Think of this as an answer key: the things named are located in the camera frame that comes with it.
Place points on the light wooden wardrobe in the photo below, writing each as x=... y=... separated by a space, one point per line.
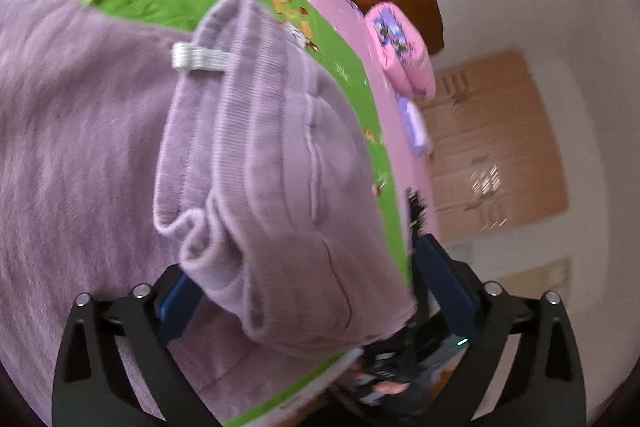
x=495 y=163

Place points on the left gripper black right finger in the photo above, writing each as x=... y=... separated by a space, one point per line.
x=545 y=385

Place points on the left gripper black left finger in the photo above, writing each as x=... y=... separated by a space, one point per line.
x=114 y=367

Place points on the rolled pink floral quilt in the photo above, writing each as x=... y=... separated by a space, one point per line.
x=401 y=51

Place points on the lilac knit pants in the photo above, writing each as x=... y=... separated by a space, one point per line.
x=231 y=152

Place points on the black patterned garment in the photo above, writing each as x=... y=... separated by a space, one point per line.
x=417 y=214

